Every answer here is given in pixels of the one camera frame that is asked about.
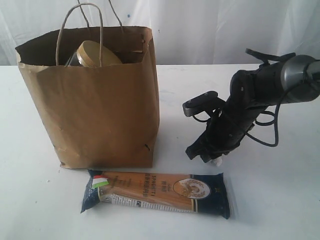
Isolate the white backdrop curtain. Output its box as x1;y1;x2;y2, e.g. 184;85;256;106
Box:
0;0;320;76

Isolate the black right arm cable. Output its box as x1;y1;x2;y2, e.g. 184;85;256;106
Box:
193;47;320;148

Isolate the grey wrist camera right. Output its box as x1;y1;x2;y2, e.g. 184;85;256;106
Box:
182;91;218;117

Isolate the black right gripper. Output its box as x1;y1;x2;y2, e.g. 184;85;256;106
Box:
185;70;267;163

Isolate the spaghetti pack dark blue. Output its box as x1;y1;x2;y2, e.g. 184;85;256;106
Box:
81;170;231;219

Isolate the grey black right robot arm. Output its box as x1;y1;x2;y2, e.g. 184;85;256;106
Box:
182;54;320;163

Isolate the brown paper shopping bag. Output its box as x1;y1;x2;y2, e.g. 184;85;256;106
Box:
14;0;160;170

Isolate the clear nut jar gold lid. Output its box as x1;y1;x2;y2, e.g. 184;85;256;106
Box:
65;40;122;68

